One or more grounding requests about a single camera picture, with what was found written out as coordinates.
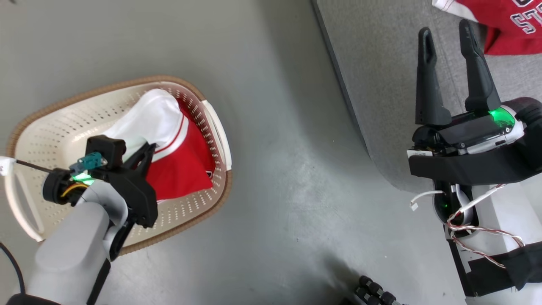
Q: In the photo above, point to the white paper tag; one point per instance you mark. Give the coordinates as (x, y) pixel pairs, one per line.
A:
(6, 166)

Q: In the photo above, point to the teal left camera connector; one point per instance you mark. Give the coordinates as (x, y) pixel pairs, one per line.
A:
(91, 161)

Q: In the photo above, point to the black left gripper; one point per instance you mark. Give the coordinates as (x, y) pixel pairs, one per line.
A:
(139, 195)

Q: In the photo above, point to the beige basket with brown rim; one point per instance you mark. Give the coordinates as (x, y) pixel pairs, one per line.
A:
(51, 135)

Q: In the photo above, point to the black robot torso part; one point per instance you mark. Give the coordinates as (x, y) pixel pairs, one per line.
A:
(29, 300)

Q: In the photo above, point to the grey fabric sofa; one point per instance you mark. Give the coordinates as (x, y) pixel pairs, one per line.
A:
(372, 63)

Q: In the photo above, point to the white and red jersey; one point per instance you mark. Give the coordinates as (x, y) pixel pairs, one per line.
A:
(186, 165)

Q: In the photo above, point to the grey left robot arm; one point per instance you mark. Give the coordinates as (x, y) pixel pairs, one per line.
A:
(72, 250)

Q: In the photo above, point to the red sweatshirt with white lettering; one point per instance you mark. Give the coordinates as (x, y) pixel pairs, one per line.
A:
(499, 17)

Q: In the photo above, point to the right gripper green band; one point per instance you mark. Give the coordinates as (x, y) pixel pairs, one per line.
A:
(470, 131)

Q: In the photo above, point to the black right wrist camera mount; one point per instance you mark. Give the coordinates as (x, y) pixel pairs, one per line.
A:
(487, 165)

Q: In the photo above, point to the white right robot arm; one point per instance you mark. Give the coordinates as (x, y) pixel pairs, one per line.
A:
(504, 212)

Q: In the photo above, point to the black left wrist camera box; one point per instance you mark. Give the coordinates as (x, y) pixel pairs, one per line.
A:
(108, 148)

